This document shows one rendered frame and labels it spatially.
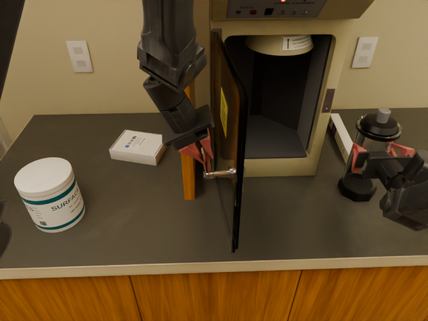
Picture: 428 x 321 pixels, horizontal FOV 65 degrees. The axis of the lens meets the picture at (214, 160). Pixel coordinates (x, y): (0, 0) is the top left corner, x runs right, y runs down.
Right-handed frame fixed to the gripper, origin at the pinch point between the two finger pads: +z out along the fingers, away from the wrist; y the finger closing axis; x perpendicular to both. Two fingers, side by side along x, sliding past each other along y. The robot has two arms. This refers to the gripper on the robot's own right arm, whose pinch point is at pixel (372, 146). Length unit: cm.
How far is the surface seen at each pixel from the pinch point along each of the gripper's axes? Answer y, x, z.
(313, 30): 18.9, -27.8, 6.9
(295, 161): 17.1, 10.2, 7.0
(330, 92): 11.8, -12.5, 6.7
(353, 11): 12.7, -33.0, 2.3
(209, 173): 43.3, -10.7, -21.4
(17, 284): 94, 27, -20
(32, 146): 103, 16, 26
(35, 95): 109, 9, 51
